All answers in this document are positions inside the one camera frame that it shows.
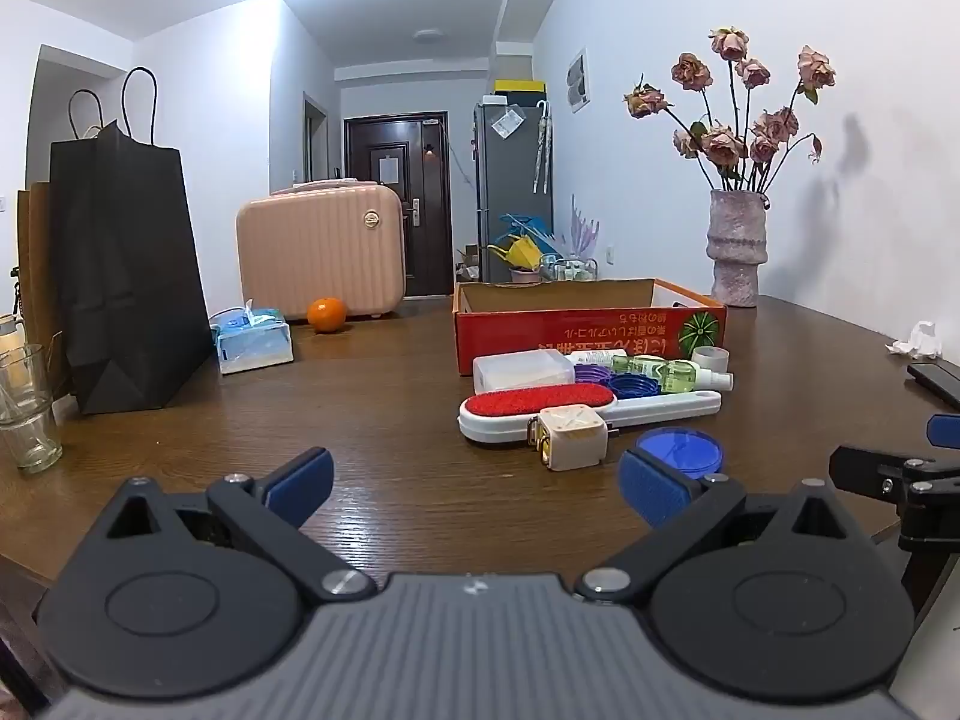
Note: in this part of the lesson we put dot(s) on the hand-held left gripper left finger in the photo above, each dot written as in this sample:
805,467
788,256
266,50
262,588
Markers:
301,481

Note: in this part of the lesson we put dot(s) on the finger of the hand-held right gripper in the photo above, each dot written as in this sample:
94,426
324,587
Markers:
859,467
945,431

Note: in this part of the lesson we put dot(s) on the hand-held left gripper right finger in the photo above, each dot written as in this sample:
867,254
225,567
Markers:
655,489

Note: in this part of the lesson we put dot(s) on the blue translucent round lid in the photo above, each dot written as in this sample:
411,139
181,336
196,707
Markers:
681,448

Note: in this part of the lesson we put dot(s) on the beige cube charger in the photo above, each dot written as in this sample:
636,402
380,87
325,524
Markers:
574,436

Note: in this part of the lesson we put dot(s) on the blue ribbed lid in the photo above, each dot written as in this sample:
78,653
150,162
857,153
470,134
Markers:
631,387

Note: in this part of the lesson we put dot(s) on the purple round lid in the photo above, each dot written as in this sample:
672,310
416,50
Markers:
594,373

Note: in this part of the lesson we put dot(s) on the red and white lint brush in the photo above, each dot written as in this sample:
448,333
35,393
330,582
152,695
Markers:
525,399

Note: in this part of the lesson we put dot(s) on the red cardboard box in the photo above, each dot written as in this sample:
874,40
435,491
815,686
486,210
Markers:
585,330

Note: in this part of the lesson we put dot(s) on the white plastic box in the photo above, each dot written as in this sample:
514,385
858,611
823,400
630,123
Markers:
521,373

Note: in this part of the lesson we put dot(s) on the flat black device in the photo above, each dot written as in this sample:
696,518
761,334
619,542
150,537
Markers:
937,382

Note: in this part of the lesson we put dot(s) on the crumpled white tissue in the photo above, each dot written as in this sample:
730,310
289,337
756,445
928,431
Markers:
915,341

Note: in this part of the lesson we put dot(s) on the green liquid spray bottle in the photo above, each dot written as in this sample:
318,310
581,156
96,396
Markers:
686,376

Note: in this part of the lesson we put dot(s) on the small green bottle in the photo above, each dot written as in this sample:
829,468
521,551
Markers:
636,365

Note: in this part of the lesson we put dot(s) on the small clear cup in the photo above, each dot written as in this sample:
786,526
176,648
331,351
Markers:
709,358

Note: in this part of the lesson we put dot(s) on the white spray bottle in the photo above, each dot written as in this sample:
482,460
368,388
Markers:
592,357

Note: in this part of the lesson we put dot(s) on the blue tissue pack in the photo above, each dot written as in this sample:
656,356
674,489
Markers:
251,341

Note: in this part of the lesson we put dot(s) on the orange fruit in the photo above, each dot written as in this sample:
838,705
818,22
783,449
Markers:
327,315

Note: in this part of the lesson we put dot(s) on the pink ribbed suitcase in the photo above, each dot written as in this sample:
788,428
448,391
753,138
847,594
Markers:
319,251

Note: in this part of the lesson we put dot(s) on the pink textured vase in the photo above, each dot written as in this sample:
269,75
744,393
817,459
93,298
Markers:
737,251

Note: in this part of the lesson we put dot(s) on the pink bucket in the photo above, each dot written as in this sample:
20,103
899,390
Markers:
525,275

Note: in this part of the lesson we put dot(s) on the purple feather decoration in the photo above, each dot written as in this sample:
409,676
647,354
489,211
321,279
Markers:
583,229

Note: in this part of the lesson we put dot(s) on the black paper bag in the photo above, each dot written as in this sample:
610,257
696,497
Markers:
124,277

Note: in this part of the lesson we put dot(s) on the yellow watering can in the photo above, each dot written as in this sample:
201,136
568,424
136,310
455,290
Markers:
521,251

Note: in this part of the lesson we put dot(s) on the clear glass cup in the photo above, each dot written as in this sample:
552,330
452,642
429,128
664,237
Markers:
30,446
22,379

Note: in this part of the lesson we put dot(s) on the dark brown door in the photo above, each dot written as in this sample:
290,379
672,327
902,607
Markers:
390,217

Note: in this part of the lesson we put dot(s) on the blue plastic item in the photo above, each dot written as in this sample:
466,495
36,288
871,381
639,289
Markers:
529,226

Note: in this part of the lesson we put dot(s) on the grey refrigerator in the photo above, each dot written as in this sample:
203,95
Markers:
510,187

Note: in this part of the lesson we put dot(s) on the brown paper bag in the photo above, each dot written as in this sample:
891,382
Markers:
34,277

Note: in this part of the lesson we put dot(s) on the dried pink roses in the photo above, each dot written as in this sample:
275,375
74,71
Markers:
724,142

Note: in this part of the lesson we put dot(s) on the folded pale umbrella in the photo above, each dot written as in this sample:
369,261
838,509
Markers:
541,146

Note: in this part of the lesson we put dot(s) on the white paper note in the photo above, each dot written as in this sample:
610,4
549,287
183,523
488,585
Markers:
508,124

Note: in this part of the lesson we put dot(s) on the yellow and black box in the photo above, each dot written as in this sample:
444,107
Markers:
519,88

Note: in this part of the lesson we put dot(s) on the framed wall picture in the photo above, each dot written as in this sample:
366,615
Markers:
577,81

